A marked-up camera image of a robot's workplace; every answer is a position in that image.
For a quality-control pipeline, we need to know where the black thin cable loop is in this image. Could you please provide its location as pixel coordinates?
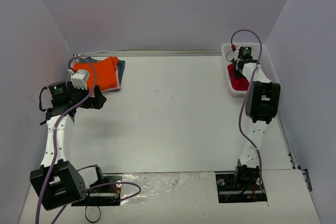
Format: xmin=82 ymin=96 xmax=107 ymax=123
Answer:
xmin=84 ymin=200 xmax=101 ymax=223

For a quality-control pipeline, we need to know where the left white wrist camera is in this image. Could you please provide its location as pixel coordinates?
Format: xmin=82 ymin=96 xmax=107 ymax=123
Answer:
xmin=70 ymin=69 xmax=90 ymax=90

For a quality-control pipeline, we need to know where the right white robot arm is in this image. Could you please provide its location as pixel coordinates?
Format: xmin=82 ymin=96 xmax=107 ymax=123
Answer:
xmin=232 ymin=46 xmax=281 ymax=191

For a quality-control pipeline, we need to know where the orange folded t-shirt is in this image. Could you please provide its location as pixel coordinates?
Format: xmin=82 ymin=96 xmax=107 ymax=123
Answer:
xmin=71 ymin=56 xmax=119 ymax=91

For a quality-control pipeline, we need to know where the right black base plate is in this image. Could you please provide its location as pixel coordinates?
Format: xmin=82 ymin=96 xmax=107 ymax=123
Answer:
xmin=215 ymin=172 xmax=267 ymax=204

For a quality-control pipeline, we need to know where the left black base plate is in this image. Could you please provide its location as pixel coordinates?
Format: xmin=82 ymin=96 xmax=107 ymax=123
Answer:
xmin=71 ymin=174 xmax=122 ymax=207

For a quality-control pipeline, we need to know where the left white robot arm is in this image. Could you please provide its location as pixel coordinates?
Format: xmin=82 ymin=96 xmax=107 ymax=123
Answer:
xmin=29 ymin=81 xmax=107 ymax=210

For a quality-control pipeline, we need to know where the white foam front board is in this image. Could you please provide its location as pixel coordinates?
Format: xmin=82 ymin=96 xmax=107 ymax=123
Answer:
xmin=18 ymin=168 xmax=322 ymax=224

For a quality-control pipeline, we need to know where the blue-grey folded t-shirt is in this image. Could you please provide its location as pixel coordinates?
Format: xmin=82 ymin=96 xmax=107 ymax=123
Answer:
xmin=78 ymin=56 xmax=126 ymax=83

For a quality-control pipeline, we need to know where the red t-shirt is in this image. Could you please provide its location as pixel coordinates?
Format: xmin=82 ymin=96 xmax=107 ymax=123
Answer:
xmin=227 ymin=63 xmax=249 ymax=91

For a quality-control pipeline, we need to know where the white plastic basket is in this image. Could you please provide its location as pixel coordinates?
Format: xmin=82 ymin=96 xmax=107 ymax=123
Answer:
xmin=221 ymin=42 xmax=280 ymax=98

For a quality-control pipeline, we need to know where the pink folded t-shirt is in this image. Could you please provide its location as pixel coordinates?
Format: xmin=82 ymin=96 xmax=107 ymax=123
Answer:
xmin=101 ymin=67 xmax=120 ymax=92

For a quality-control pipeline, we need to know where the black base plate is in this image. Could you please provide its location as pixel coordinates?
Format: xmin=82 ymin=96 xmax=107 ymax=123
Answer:
xmin=215 ymin=172 xmax=267 ymax=204
xmin=71 ymin=174 xmax=122 ymax=207

